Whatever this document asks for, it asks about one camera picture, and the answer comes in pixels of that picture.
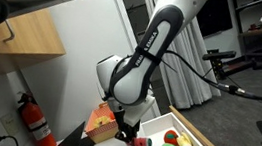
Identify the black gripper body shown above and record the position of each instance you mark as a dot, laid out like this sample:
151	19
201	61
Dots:
129	129

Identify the red watermelon plush toy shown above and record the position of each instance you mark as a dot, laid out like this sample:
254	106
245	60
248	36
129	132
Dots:
142	145

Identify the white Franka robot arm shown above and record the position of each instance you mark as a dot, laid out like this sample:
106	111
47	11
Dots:
136	83

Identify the white drawer with wooden front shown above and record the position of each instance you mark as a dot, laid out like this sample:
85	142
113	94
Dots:
165	121

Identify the red checkered basket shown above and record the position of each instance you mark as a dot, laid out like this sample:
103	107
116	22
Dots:
103	135

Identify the white curtain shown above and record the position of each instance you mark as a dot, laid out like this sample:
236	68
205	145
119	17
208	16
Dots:
185	93

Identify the red fire extinguisher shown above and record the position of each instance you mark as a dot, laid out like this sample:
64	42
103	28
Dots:
36	122

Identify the white refrigerator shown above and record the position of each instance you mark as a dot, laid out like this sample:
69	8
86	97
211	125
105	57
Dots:
84	43

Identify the wooden upper cabinet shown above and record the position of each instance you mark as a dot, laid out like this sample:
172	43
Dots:
35	34

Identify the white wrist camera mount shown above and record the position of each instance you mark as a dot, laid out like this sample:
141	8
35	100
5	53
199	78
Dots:
139	112

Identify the black stereo camera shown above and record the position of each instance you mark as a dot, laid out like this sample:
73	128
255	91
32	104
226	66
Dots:
219	55

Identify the black wall monitor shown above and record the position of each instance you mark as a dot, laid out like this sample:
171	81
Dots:
220	16

